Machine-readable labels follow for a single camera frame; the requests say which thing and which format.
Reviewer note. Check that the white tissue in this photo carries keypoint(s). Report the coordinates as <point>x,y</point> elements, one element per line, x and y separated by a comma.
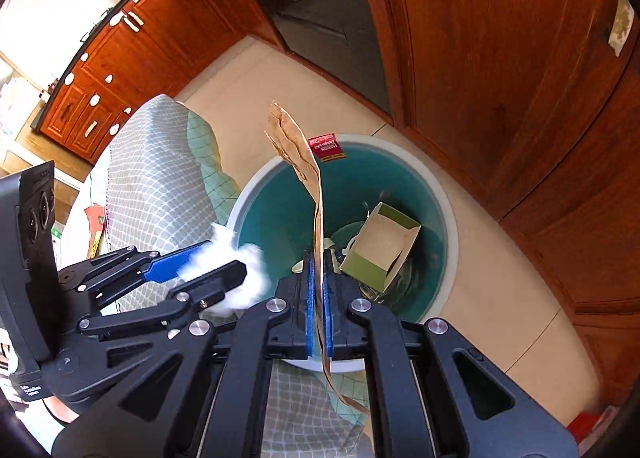
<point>252,278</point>

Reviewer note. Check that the teal trash bin grey rim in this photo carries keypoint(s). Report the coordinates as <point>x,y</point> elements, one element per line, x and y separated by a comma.
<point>280,198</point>

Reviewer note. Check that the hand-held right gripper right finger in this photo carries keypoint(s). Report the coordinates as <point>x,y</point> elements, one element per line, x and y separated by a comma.
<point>329,308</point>

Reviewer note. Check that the brown paper strip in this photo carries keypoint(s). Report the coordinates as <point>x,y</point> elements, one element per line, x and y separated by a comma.
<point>295,148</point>

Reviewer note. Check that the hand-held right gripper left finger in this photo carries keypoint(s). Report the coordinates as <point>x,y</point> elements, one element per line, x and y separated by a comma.
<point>310,308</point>

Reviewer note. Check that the patterned tablecloth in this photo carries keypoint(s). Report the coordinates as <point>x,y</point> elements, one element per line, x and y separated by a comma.
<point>150,178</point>

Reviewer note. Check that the green cardboard box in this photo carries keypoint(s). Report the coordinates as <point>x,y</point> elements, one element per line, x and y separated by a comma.
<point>380,243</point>

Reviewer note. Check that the red object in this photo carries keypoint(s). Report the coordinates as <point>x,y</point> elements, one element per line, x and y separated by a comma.
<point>592,425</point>

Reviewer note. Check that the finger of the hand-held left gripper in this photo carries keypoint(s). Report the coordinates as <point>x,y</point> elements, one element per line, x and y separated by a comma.
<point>210,285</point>
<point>165,265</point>

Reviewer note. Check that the red wooden kitchen cabinets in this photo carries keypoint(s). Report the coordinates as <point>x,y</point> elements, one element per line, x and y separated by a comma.
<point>500,88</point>

